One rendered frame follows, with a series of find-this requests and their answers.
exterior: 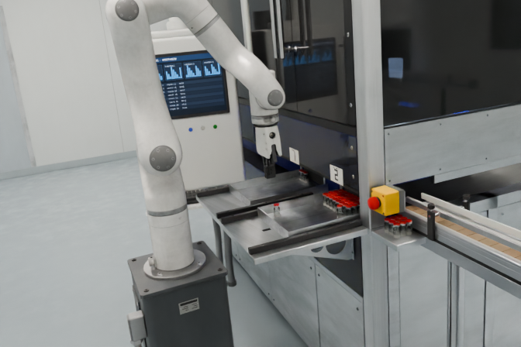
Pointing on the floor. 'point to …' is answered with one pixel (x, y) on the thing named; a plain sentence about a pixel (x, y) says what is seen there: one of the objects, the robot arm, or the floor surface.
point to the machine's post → (370, 140)
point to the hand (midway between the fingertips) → (269, 171)
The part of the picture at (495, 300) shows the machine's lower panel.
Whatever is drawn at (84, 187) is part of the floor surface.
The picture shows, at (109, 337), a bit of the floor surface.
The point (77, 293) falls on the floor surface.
